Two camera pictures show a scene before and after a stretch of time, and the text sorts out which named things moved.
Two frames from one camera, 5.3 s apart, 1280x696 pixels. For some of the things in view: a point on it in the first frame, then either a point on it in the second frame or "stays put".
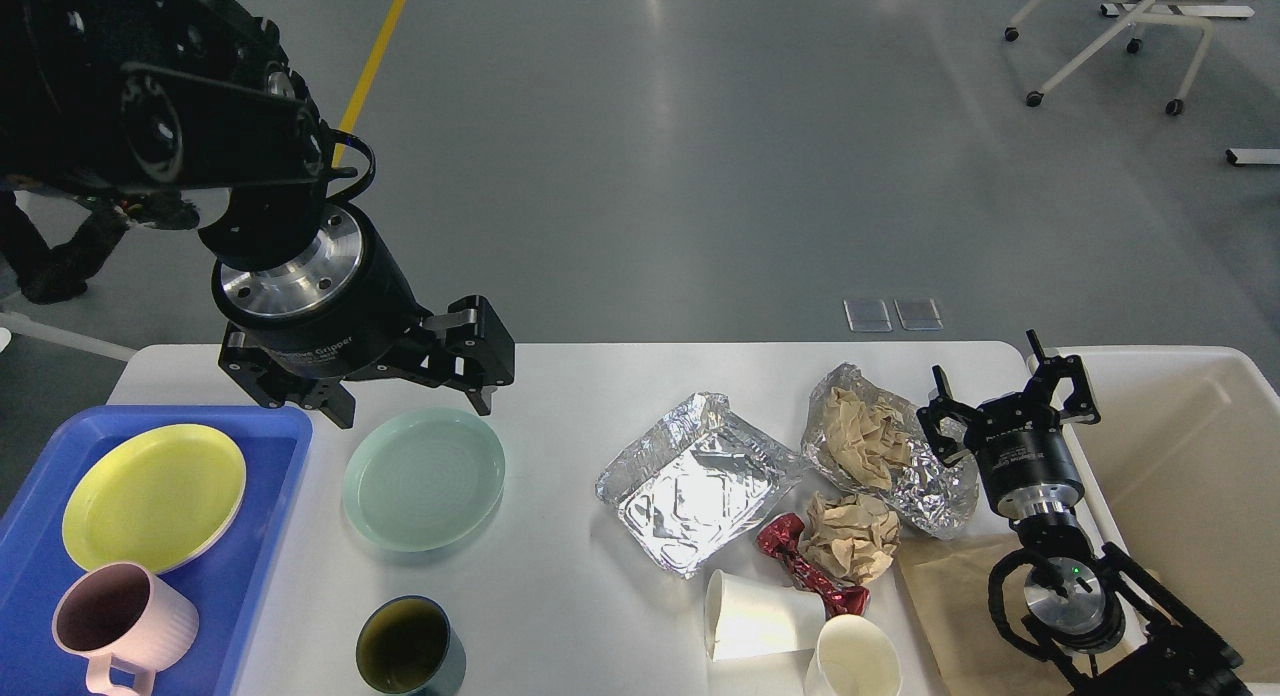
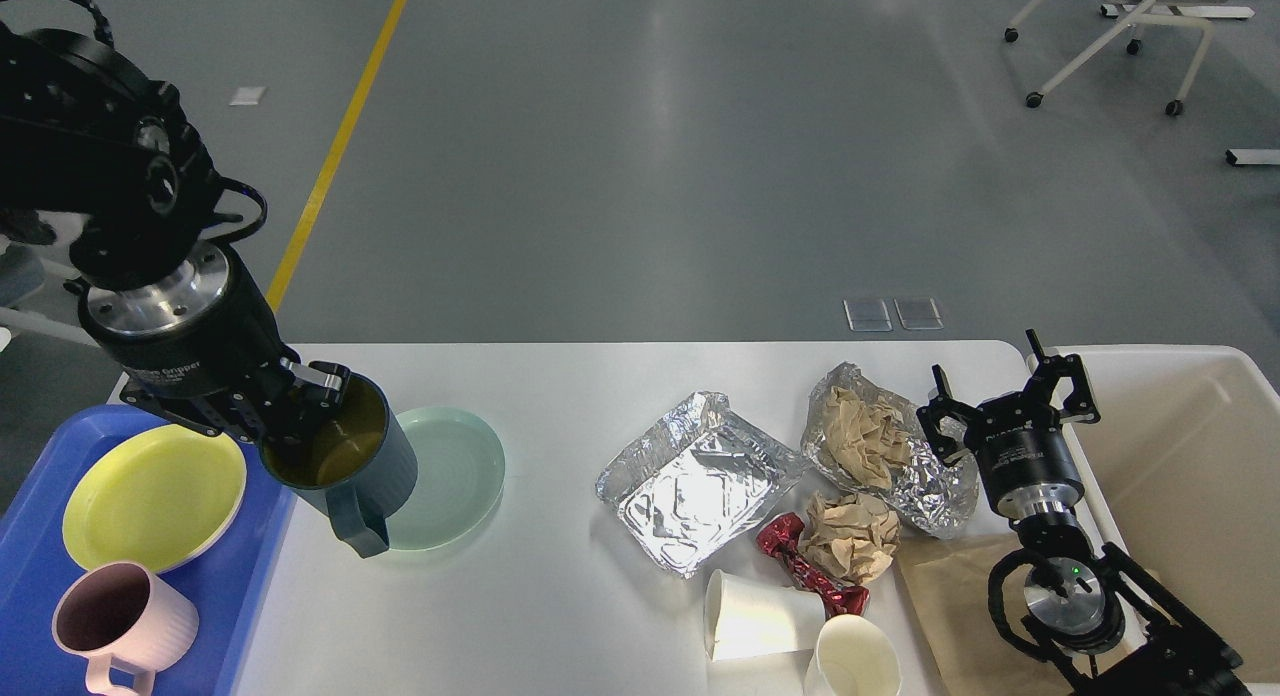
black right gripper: (1020, 444) stays put
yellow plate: (157, 495) stays put
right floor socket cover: (918, 314) stays put
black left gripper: (334, 297) -> (199, 345)
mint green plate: (422, 478) stays put
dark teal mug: (406, 645) -> (357, 463)
